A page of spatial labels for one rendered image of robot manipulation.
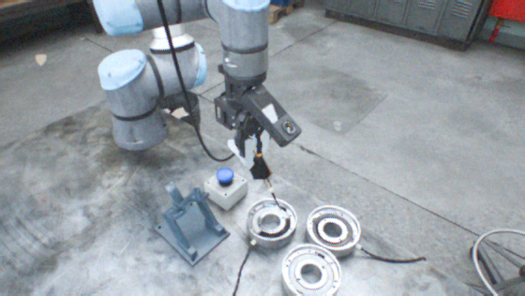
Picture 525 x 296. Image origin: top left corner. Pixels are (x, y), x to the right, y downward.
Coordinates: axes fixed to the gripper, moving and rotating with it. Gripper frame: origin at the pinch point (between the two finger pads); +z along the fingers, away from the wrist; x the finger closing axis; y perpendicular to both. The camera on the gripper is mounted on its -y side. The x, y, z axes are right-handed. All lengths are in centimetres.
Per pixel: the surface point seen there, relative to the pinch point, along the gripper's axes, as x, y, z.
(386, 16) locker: -315, 109, 76
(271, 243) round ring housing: 7.1, -10.6, 10.0
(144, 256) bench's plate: 24.6, 7.2, 13.0
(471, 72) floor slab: -283, 10, 94
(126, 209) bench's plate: 21.0, 20.5, 13.1
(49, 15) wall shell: -82, 390, 82
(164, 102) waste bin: -47, 117, 59
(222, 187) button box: 4.5, 6.1, 8.5
